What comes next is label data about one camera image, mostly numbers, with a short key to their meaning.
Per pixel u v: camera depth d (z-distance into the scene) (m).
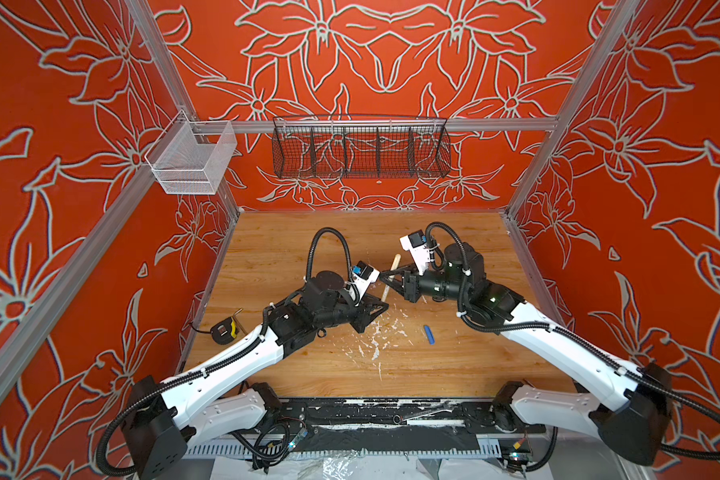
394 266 0.65
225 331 0.85
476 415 0.74
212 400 0.44
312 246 0.53
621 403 0.40
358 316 0.62
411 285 0.59
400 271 0.62
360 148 0.98
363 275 0.61
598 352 0.43
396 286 0.64
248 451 0.59
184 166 0.89
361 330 0.62
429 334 0.87
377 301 0.69
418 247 0.60
